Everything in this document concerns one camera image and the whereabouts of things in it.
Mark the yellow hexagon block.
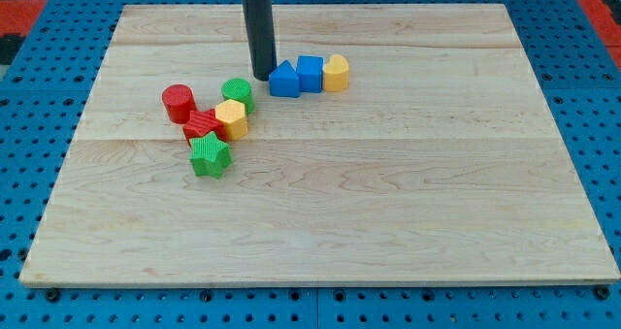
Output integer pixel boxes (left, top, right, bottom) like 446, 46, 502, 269
214, 99, 248, 141

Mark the green star block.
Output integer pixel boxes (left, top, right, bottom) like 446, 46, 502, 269
189, 131, 232, 179

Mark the red star block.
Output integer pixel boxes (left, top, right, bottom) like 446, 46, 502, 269
182, 109, 227, 147

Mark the blue triangle block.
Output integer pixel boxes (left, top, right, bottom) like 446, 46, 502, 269
269, 60, 300, 98

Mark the yellow heart block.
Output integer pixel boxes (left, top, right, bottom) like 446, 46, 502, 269
322, 54, 349, 92

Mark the blue cube block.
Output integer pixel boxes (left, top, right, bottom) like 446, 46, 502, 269
296, 55, 323, 93

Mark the green cylinder block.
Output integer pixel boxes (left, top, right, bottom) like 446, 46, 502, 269
221, 78, 255, 115

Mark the wooden board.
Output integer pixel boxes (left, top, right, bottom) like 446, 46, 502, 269
20, 4, 620, 288

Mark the red cylinder block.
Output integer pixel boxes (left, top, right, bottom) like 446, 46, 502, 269
161, 84, 197, 124

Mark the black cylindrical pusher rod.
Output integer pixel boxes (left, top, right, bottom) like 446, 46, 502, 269
242, 0, 277, 82

